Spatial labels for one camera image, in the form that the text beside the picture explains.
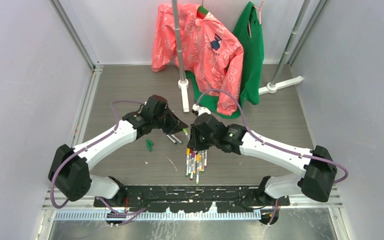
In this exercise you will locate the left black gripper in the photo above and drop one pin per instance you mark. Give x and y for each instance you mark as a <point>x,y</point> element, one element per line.
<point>174,125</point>

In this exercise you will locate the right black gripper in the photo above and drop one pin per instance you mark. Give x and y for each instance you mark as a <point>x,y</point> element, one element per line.
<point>194,144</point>

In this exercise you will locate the green plain pen cap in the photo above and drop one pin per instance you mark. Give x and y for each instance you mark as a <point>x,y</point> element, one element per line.
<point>149,142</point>

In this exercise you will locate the green clip pen cap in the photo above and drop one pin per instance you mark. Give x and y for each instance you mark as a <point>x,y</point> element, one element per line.
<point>149,147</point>

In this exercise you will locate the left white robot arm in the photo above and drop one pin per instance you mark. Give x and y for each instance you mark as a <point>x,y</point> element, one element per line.
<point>71,165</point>

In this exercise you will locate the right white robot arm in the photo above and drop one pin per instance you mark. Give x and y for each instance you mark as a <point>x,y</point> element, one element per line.
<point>312,171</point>

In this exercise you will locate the brown cap marker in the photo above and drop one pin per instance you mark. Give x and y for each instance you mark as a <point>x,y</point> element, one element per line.
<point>190,161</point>

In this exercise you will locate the lower magenta cap marker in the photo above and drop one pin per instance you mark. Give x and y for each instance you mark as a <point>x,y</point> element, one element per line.
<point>191,176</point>

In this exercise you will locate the short yellow cap marker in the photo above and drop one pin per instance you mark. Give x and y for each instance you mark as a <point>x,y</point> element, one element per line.
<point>197,180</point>

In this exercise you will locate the blue cap marker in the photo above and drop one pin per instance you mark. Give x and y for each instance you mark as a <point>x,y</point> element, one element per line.
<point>205,159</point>

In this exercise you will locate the left rack pole with foot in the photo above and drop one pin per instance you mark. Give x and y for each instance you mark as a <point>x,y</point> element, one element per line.
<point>183,83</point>

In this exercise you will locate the rack pole with foot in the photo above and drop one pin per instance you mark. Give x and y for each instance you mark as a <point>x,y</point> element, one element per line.
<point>275,85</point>
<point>183,83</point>

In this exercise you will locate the pink patterned jacket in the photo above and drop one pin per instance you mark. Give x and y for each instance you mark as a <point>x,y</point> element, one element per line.
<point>210,51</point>

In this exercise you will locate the right rack pole with foot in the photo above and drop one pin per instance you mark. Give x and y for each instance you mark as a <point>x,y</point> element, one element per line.
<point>275,85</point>

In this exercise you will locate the green garment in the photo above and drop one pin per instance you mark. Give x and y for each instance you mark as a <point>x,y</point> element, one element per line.
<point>248,31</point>

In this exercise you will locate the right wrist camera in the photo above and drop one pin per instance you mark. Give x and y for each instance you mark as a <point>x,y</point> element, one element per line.
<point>199,110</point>

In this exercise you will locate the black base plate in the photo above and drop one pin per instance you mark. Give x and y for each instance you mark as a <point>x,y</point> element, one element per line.
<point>193,199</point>

